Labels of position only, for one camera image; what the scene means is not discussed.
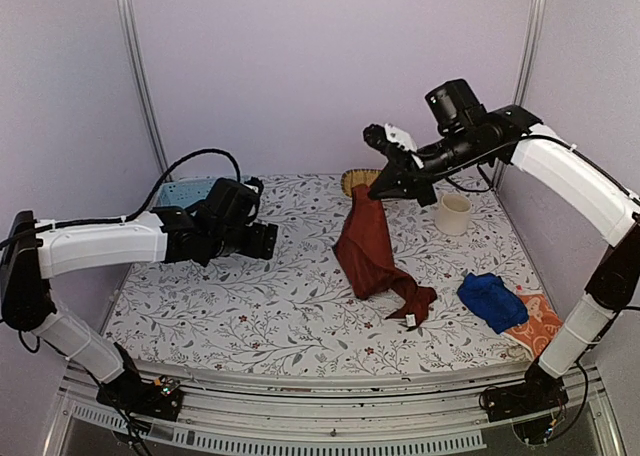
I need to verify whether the brown towel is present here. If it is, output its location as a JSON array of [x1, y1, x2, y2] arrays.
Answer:
[[333, 184, 437, 330]]

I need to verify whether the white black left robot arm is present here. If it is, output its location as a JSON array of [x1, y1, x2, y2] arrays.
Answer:
[[1, 178, 278, 410]]

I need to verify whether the cream cylindrical cup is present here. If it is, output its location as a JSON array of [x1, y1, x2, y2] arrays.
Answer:
[[435, 193, 472, 236]]

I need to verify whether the blue rolled towel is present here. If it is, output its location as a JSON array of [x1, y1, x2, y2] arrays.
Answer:
[[457, 273, 529, 334]]

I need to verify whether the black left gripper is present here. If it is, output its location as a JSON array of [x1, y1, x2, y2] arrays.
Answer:
[[209, 221, 278, 259]]

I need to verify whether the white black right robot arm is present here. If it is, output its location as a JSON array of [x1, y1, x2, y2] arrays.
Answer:
[[363, 105, 639, 412]]

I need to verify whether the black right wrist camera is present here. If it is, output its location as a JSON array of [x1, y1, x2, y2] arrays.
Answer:
[[424, 78, 487, 137]]

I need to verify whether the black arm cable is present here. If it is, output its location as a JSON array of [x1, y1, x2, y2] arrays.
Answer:
[[0, 148, 264, 252], [419, 133, 640, 445]]

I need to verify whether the aluminium frame post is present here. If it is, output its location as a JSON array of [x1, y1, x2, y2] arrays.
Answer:
[[513, 0, 547, 106], [116, 0, 169, 173]]

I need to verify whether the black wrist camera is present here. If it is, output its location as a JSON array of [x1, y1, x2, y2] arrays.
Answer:
[[205, 178, 264, 225], [424, 78, 487, 137]]

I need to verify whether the woven bamboo tray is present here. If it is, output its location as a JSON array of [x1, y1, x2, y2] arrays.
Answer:
[[341, 169, 381, 198]]

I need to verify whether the light blue plastic basket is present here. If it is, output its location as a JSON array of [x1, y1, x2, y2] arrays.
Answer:
[[151, 178, 218, 208]]

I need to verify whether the aluminium front rail base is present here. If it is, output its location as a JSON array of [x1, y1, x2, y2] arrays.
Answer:
[[42, 360, 626, 456]]

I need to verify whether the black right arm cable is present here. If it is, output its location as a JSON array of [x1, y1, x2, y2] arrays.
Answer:
[[419, 133, 640, 445]]

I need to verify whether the left aluminium frame post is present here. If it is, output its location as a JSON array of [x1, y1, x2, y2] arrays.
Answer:
[[116, 0, 169, 173]]

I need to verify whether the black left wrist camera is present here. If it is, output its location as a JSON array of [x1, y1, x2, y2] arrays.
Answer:
[[205, 178, 264, 225]]

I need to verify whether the right aluminium frame post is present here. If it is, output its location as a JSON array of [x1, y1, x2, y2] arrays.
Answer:
[[513, 0, 547, 106]]

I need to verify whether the orange patterned towel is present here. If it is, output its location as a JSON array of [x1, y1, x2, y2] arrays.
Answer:
[[502, 287, 563, 361]]

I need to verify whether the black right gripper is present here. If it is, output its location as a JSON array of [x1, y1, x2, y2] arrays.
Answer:
[[367, 126, 490, 208]]

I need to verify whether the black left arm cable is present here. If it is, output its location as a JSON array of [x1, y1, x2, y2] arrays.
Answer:
[[0, 148, 264, 252]]

